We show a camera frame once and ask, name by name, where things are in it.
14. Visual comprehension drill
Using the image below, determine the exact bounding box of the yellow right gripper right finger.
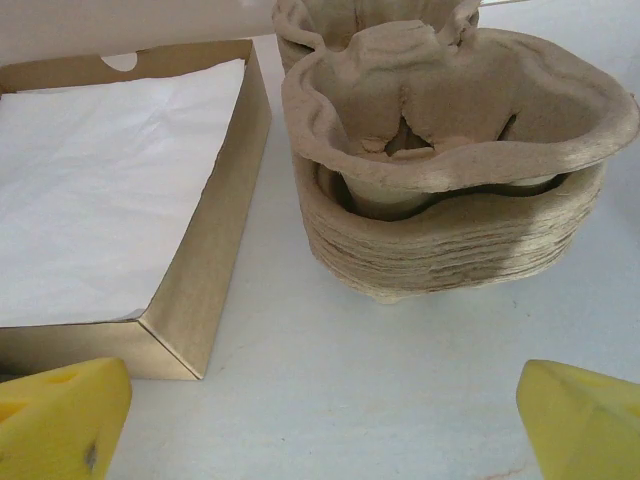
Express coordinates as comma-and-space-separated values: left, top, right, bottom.
516, 358, 640, 480

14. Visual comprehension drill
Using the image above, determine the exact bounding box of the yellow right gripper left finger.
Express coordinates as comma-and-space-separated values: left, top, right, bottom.
0, 356, 134, 480

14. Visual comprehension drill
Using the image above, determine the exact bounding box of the brown cardboard box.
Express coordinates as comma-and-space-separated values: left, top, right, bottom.
0, 38, 274, 381

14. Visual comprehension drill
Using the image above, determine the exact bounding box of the stack of pulp cup carriers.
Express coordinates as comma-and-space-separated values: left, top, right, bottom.
272, 0, 484, 71
294, 149, 609, 306

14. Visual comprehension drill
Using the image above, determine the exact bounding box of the white napkin stack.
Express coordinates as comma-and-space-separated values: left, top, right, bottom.
0, 57, 249, 329

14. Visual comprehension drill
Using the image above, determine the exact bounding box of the brown pulp cup carrier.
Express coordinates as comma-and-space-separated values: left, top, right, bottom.
280, 23, 640, 224

